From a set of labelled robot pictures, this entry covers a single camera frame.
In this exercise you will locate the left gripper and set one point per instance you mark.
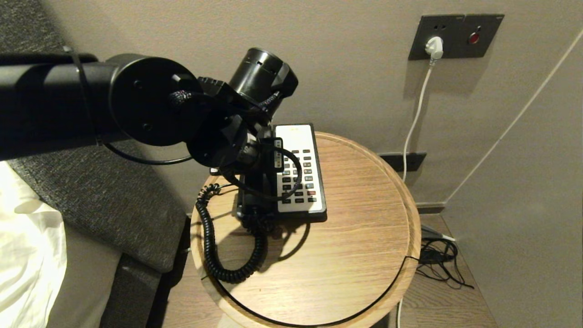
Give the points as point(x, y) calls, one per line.
point(251, 155)

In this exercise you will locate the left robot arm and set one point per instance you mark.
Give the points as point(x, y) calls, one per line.
point(54, 100)

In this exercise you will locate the black phone handset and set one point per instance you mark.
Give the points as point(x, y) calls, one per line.
point(257, 205)

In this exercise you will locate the thin black phone line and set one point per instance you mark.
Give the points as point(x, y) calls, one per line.
point(403, 267)

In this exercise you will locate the telephone base with white keypad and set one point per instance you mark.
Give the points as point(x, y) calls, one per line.
point(300, 182)

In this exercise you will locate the round wooden side table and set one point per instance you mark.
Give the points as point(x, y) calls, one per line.
point(346, 228)

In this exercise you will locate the grey upholstered headboard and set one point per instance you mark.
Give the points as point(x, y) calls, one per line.
point(104, 200)

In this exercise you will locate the beige bed sheet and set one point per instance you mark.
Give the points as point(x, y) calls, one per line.
point(84, 278)

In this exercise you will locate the white power plug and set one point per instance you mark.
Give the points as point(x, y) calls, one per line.
point(435, 47)

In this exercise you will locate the white pillow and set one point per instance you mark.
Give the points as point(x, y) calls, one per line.
point(27, 255)

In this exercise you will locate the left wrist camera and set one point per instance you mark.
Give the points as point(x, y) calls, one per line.
point(275, 155)

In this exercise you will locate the dark low wall outlet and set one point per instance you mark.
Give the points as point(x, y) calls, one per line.
point(403, 161)

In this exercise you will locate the dark wall socket plate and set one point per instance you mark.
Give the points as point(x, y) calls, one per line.
point(421, 43)

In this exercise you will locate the dark wall plate red button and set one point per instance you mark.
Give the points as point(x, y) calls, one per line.
point(487, 34)

